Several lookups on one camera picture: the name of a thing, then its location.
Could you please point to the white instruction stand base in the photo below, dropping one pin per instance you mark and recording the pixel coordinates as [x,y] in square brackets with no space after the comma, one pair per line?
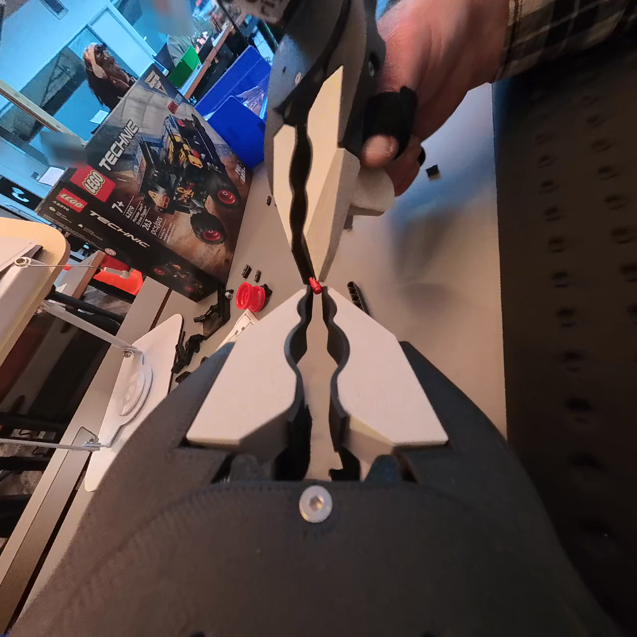
[144,358]

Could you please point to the printed sticker sheet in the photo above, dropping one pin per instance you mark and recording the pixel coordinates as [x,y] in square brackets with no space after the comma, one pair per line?
[244,326]

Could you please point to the person's right forearm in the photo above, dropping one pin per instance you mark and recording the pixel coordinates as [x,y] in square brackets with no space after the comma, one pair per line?
[562,30]

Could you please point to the small black brick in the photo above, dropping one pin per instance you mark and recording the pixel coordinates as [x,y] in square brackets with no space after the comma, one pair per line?
[433,171]

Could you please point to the white paper sheet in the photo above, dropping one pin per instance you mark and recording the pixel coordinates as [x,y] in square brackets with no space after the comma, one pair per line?
[49,176]

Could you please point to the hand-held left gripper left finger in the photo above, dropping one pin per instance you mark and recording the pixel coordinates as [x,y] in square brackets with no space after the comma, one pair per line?
[249,393]

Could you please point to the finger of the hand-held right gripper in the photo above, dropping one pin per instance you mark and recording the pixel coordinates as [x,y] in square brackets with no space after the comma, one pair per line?
[328,149]
[286,174]

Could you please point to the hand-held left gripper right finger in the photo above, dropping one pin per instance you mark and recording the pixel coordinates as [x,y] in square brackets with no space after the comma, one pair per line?
[388,393]

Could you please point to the orange plastic object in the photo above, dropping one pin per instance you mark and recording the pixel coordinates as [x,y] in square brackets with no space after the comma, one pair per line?
[119,286]

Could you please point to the person's right hand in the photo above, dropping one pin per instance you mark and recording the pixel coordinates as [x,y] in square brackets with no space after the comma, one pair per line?
[438,54]

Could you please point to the black toy panel piece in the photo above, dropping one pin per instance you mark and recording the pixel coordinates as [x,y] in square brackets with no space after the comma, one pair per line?
[219,313]

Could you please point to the red wheel hub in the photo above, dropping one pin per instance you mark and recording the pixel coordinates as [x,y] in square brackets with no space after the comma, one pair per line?
[250,297]

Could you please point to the toy truck set box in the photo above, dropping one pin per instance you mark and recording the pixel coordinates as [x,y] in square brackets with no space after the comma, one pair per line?
[149,199]

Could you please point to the cluster of black toy beams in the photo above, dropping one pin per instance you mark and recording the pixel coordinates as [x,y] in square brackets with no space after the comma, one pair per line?
[186,348]

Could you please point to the grey desk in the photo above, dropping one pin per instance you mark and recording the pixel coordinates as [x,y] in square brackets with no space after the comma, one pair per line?
[423,323]

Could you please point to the long black holed beam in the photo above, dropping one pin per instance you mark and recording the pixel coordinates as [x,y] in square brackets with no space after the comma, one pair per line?
[357,293]

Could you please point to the small red pin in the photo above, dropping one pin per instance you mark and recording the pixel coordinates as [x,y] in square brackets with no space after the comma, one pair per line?
[314,285]

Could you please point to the green storage bin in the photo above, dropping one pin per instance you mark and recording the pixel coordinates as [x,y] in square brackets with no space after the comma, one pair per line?
[185,67]

